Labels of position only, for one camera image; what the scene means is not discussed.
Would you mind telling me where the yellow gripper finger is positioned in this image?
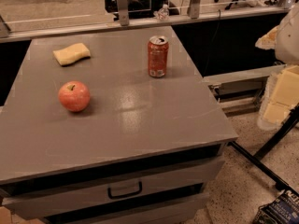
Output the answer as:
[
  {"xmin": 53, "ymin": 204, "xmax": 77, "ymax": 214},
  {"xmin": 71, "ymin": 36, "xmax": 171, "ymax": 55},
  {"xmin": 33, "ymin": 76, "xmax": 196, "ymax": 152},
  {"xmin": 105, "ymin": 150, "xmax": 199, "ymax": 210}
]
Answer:
[
  {"xmin": 255, "ymin": 27, "xmax": 278, "ymax": 50},
  {"xmin": 257, "ymin": 65, "xmax": 299, "ymax": 131}
]

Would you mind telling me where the red apple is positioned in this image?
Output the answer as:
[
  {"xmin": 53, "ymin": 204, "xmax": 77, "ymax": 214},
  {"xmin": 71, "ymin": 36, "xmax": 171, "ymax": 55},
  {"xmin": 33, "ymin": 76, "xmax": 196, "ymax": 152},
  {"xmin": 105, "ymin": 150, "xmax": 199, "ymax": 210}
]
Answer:
[{"xmin": 58, "ymin": 81, "xmax": 91, "ymax": 112}]

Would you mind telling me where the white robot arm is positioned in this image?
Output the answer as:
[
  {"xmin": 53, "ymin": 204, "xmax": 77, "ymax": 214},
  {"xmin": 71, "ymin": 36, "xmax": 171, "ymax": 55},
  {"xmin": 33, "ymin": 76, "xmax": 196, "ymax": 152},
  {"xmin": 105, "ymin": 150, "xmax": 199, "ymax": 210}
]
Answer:
[{"xmin": 256, "ymin": 3, "xmax": 299, "ymax": 131}]

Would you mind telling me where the red coke can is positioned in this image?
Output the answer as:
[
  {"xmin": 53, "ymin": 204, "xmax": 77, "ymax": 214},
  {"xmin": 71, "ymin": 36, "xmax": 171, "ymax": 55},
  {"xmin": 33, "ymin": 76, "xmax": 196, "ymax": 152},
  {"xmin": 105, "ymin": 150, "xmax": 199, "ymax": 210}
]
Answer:
[{"xmin": 148, "ymin": 35, "xmax": 169, "ymax": 77}]

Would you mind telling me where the grey side shelf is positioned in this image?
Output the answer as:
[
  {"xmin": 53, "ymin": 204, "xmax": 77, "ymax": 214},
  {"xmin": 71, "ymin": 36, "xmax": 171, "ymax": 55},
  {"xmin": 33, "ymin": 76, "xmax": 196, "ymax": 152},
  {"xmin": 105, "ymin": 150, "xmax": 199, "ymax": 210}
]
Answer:
[{"xmin": 204, "ymin": 64, "xmax": 286, "ymax": 117}]

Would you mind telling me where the clear plastic water bottle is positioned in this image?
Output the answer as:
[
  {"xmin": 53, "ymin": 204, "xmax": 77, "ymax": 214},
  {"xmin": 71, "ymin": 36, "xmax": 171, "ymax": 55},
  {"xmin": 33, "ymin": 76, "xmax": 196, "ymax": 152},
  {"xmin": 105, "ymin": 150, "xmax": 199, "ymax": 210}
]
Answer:
[{"xmin": 154, "ymin": 4, "xmax": 169, "ymax": 21}]

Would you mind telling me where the black printed bag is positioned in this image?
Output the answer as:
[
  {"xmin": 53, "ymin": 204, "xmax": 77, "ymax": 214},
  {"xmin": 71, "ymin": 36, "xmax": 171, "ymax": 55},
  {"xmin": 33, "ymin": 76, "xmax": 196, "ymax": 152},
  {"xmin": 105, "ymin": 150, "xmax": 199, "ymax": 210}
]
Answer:
[{"xmin": 252, "ymin": 189, "xmax": 299, "ymax": 224}]

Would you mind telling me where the upper grey drawer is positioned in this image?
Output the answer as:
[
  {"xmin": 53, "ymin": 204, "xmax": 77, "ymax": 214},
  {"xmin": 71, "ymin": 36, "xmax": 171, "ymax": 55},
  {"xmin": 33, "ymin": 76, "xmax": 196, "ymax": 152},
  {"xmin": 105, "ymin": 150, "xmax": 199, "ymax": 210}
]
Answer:
[{"xmin": 3, "ymin": 156, "xmax": 224, "ymax": 219}]

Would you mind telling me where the grey drawer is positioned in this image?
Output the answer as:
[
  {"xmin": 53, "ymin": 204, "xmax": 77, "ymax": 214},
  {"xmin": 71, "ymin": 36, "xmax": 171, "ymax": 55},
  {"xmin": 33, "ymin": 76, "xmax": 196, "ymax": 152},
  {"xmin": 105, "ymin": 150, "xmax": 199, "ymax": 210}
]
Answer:
[
  {"xmin": 3, "ymin": 156, "xmax": 224, "ymax": 219},
  {"xmin": 45, "ymin": 189, "xmax": 209, "ymax": 224}
]

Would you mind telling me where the lower grey drawer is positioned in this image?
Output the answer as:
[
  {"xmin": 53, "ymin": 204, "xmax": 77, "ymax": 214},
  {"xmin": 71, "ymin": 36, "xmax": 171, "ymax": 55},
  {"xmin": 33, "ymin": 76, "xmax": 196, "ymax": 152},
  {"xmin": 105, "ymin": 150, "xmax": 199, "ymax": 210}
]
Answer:
[{"xmin": 45, "ymin": 189, "xmax": 209, "ymax": 224}]

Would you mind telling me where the grey drawer cabinet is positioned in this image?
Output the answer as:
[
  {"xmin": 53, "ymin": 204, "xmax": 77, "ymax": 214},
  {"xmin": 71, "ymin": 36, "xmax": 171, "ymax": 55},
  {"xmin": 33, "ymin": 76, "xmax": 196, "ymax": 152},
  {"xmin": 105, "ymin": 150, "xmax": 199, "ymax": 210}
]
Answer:
[{"xmin": 0, "ymin": 25, "xmax": 239, "ymax": 224}]

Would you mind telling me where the yellow sponge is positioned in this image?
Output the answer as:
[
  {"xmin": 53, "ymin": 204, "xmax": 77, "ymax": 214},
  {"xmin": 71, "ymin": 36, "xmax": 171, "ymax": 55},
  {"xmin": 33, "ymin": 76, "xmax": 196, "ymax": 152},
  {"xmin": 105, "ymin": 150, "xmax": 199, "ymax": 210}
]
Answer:
[{"xmin": 53, "ymin": 43, "xmax": 91, "ymax": 66}]

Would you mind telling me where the black metal floor frame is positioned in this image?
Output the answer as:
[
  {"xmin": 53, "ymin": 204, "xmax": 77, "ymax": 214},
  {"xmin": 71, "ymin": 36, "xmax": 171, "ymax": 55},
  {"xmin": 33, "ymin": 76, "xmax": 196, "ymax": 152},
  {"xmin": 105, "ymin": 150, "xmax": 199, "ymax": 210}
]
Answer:
[{"xmin": 228, "ymin": 105, "xmax": 299, "ymax": 191}]

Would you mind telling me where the metal railing post right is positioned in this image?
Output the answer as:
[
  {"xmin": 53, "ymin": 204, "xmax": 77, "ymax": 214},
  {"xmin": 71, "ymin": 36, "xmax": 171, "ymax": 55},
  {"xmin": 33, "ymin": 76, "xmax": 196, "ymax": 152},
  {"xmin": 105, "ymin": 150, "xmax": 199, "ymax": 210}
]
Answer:
[{"xmin": 187, "ymin": 0, "xmax": 201, "ymax": 19}]

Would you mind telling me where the metal railing post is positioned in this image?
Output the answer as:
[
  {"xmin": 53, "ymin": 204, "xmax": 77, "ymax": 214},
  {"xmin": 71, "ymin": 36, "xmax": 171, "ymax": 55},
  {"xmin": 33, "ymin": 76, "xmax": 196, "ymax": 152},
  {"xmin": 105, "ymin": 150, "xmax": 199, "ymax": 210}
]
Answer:
[
  {"xmin": 187, "ymin": 0, "xmax": 201, "ymax": 19},
  {"xmin": 116, "ymin": 0, "xmax": 129, "ymax": 26}
]

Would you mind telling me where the metal railing post left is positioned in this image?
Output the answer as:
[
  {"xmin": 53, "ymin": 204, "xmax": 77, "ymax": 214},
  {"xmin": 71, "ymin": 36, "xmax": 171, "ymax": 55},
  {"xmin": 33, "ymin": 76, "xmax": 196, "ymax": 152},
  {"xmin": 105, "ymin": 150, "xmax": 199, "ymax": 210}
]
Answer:
[{"xmin": 116, "ymin": 0, "xmax": 129, "ymax": 26}]

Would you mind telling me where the black drawer handle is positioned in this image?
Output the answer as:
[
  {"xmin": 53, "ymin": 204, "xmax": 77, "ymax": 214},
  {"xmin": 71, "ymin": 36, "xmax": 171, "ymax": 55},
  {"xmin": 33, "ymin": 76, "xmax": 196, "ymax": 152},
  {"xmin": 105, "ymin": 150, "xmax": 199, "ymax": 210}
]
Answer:
[{"xmin": 107, "ymin": 181, "xmax": 143, "ymax": 200}]

